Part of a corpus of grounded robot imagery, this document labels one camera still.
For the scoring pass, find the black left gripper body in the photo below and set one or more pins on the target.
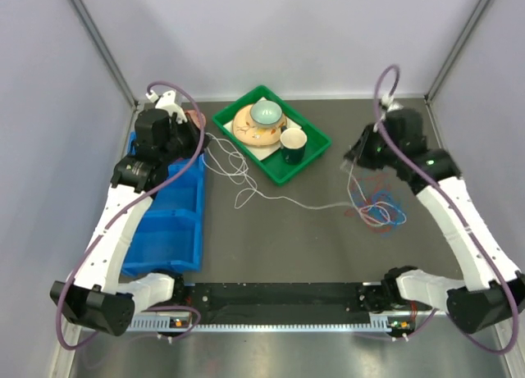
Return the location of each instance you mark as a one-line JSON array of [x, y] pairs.
[[184, 143]]

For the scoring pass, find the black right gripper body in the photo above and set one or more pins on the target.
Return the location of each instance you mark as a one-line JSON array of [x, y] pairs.
[[374, 151]]

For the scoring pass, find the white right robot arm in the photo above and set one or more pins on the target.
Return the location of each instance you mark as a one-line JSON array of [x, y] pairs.
[[478, 300]]

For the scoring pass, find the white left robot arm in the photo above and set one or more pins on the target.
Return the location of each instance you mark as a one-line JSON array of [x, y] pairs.
[[167, 143]]

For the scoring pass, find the red patterned small plate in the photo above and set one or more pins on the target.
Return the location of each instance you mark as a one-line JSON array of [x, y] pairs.
[[199, 120]]

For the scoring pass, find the green plastic tray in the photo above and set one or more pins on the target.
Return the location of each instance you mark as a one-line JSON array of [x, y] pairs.
[[274, 166]]

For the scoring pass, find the beige patterned bowl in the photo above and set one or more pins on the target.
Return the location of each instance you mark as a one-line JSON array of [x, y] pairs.
[[248, 132]]

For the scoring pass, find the dark green mug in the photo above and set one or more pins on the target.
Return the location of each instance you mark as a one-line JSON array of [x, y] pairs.
[[293, 144]]

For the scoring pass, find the light teal bowl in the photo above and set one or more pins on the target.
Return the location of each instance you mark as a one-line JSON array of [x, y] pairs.
[[265, 113]]

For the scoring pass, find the blue plastic bin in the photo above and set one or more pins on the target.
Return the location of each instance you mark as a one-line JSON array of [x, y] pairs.
[[170, 235]]

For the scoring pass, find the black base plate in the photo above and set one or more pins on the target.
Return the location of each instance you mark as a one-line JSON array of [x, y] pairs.
[[286, 303]]

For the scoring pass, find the grey slotted cable duct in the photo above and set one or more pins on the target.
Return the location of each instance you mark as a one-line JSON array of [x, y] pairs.
[[165, 323]]

